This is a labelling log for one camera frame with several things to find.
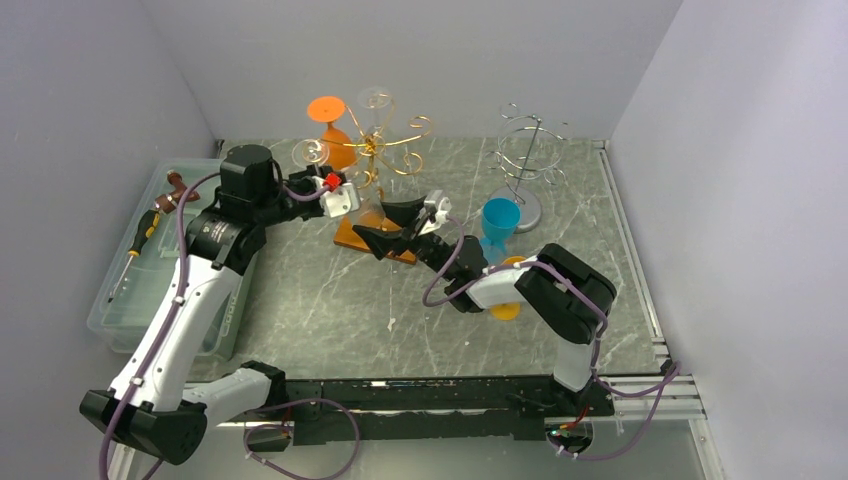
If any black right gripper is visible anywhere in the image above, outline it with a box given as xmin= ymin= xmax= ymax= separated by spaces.
xmin=355 ymin=197 xmax=457 ymax=282

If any clear small glass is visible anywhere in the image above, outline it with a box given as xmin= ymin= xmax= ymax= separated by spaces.
xmin=353 ymin=191 xmax=387 ymax=230

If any gold wire glass rack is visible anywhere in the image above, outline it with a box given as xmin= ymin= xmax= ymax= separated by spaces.
xmin=333 ymin=100 xmax=432 ymax=253

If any clear pink tinted glass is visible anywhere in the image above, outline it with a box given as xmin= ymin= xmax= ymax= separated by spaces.
xmin=291 ymin=138 xmax=330 ymax=177

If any clear wine glass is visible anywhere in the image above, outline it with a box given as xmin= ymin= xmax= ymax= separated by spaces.
xmin=357 ymin=86 xmax=395 ymax=160

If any orange plastic goblet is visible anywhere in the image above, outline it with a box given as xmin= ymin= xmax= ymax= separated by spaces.
xmin=307 ymin=96 xmax=357 ymax=170

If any yellow plastic goblet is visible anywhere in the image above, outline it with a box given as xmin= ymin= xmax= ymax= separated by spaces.
xmin=489 ymin=256 xmax=526 ymax=321

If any clear plastic storage box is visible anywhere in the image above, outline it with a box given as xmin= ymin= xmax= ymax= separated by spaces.
xmin=87 ymin=158 xmax=256 ymax=361

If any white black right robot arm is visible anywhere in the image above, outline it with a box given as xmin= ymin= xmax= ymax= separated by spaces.
xmin=352 ymin=191 xmax=617 ymax=415

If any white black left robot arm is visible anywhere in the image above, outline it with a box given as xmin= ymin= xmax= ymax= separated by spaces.
xmin=80 ymin=144 xmax=346 ymax=465

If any blue plastic goblet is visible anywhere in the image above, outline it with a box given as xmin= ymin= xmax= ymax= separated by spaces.
xmin=480 ymin=197 xmax=521 ymax=264

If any brown bronze faucet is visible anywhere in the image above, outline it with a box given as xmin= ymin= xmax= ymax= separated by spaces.
xmin=154 ymin=170 xmax=187 ymax=214

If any black yellow screwdriver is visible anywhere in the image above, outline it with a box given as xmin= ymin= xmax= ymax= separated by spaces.
xmin=107 ymin=208 xmax=161 ymax=303

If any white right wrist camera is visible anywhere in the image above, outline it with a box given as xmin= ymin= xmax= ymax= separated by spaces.
xmin=418 ymin=190 xmax=452 ymax=235

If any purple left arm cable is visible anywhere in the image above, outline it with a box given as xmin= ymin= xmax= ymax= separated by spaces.
xmin=97 ymin=172 xmax=361 ymax=480

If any chrome wire glass rack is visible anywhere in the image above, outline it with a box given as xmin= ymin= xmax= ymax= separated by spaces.
xmin=485 ymin=103 xmax=567 ymax=233

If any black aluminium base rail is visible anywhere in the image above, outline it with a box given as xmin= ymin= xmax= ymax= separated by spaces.
xmin=122 ymin=374 xmax=704 ymax=455

